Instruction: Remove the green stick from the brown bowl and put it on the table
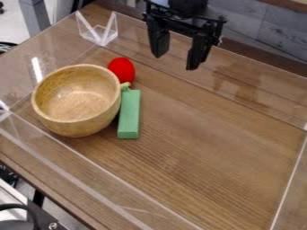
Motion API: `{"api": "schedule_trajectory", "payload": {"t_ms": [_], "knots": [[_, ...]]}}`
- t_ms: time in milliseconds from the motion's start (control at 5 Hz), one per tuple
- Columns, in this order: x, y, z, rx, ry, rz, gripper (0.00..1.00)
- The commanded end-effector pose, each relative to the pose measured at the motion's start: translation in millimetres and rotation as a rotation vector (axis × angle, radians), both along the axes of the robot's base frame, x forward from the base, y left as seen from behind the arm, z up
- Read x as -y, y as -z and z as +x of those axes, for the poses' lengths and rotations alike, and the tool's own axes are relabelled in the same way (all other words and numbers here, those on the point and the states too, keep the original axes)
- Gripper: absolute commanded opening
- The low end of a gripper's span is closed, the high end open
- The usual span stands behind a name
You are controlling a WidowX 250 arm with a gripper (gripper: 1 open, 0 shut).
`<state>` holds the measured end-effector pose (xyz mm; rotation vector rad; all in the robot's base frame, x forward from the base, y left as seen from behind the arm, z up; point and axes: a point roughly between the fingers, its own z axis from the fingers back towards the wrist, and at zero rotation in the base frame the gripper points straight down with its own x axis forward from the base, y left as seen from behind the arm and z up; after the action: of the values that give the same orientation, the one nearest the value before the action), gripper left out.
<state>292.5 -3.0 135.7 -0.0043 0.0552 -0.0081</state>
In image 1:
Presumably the small light green stick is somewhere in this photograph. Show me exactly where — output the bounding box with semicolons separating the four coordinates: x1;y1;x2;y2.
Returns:
121;82;130;91

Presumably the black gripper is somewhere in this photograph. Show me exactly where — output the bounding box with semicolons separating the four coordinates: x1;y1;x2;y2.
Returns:
144;0;228;70

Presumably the clear acrylic tray wall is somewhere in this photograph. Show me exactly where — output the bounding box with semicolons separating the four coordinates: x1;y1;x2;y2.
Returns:
0;101;202;230

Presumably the red plush ball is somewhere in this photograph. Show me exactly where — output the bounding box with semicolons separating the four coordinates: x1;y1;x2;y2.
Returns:
108;57;136;83

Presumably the brown wooden bowl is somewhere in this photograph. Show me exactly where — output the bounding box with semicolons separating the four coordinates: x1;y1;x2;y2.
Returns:
30;64;121;137

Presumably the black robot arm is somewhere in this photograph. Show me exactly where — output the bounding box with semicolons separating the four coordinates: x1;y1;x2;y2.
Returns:
142;0;228;70

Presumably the green rectangular block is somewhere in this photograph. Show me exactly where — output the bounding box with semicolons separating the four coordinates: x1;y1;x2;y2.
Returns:
117;90;140;139

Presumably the black metal table bracket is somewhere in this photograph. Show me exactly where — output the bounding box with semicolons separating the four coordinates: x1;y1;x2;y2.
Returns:
26;200;65;230

